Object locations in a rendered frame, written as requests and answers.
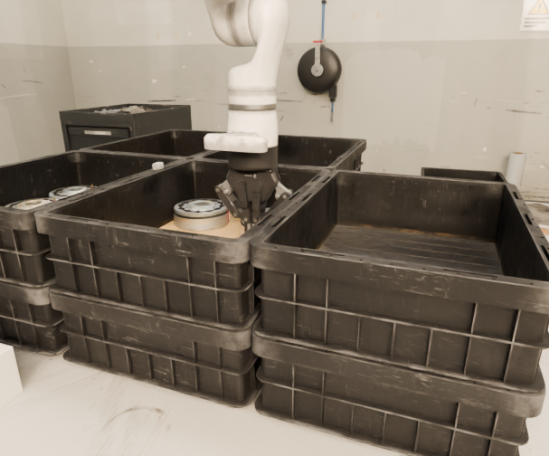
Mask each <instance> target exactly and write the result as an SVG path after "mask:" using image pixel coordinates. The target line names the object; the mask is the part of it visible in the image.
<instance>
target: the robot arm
mask: <svg viewBox="0 0 549 456"><path fill-rule="evenodd" d="M204 3H205V6H206V9H207V11H208V15H209V17H210V20H211V24H212V28H213V31H214V33H215V35H216V36H217V37H218V39H219V40H220V41H222V42H223V43H225V44H227V45H229V46H232V47H255V46H257V49H256V52H255V54H254V56H253V58H252V60H251V61H250V62H248V63H246V64H243V65H239V66H236V67H233V68H231V69H230V70H229V73H228V78H227V88H228V119H227V133H223V134H207V135H206V136H205V137H204V148H205V149H211V150H223V151H228V165H229V172H228V174H227V176H226V177H227V180H226V181H224V182H223V183H222V184H220V185H218V186H216V187H215V188H214V191H215V193H216V194H217V195H218V196H219V197H220V199H221V200H222V202H223V203H224V205H225V206H226V207H227V209H228V210H229V212H230V213H231V214H232V216H233V217H234V218H240V219H242V220H243V221H244V232H246V231H248V230H249V229H250V228H251V227H252V226H253V225H254V224H256V223H257V222H258V221H260V220H261V219H262V218H263V217H265V216H266V215H267V214H269V213H270V212H271V211H272V210H274V209H275V208H276V207H277V206H279V205H280V204H281V203H283V202H284V201H285V200H286V199H288V198H289V197H290V196H292V195H293V194H294V192H293V190H292V189H287V188H286V187H285V186H284V185H283V184H281V183H280V176H279V173H278V119H277V110H276V108H277V91H276V89H277V77H278V72H279V64H280V60H281V55H282V52H283V49H284V45H285V42H286V39H287V35H288V31H289V21H290V14H289V5H288V3H287V0H204ZM275 190H276V191H277V192H276V194H275V198H276V199H277V201H276V202H275V203H274V204H273V205H272V206H271V208H270V209H269V210H268V211H267V212H265V209H266V205H267V200H268V199H269V198H270V196H271V195H272V194H273V192H274V191H275ZM232 191H234V192H235V194H236V195H237V196H238V197H239V200H240V201H239V200H238V199H237V197H236V196H235V194H234V193H233V192H232Z"/></svg>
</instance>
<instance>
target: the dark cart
mask: <svg viewBox="0 0 549 456"><path fill-rule="evenodd" d="M129 106H131V107H132V106H138V107H141V106H143V108H144V107H146V108H148V109H152V110H151V111H145V112H139V113H108V112H94V111H95V110H97V111H101V110H102V109H106V110H109V109H112V110H114V109H122V108H123V107H127V108H129ZM59 114H60V120H61V124H62V135H63V141H64V147H65V152H67V151H72V150H80V149H81V148H85V147H92V146H97V145H101V144H105V143H109V142H114V141H118V140H122V139H127V138H134V137H139V136H143V135H147V134H152V133H156V132H160V131H165V130H169V129H186V130H192V119H191V105H170V104H135V103H128V104H119V105H111V106H103V107H96V108H87V109H72V110H64V111H59Z"/></svg>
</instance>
